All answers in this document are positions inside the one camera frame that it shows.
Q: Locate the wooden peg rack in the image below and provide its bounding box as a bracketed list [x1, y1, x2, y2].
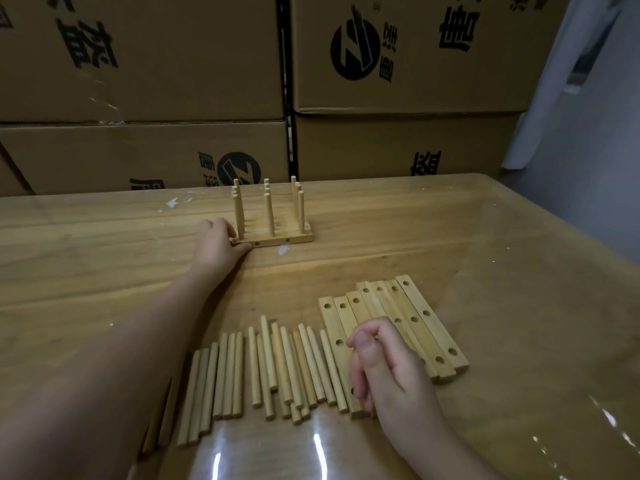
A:
[230, 176, 315, 248]

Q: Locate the row of drilled wooden bars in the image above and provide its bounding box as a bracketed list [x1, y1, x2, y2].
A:
[318, 275, 471, 421]

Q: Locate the clear plastic table cover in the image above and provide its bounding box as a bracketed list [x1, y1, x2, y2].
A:
[135, 174, 640, 480]

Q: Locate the person's left forearm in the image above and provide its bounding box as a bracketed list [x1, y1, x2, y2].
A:
[0, 267, 231, 480]

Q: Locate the brown cardboard box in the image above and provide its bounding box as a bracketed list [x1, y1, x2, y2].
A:
[295, 113, 523, 183]
[0, 0, 287, 124]
[0, 121, 292, 196]
[290, 0, 572, 115]

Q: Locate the white curtain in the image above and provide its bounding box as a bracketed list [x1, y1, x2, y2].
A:
[500, 0, 640, 171]

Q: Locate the person's left hand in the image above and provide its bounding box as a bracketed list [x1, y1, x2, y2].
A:
[191, 218, 253, 283]

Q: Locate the row of wooden dowels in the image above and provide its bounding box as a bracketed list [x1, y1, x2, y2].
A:
[140, 315, 350, 456]

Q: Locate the person's right forearm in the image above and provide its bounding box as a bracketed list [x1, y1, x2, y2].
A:
[375, 412, 507, 480]

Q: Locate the person's right hand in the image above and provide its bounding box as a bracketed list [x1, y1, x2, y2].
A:
[346, 317, 451, 435]

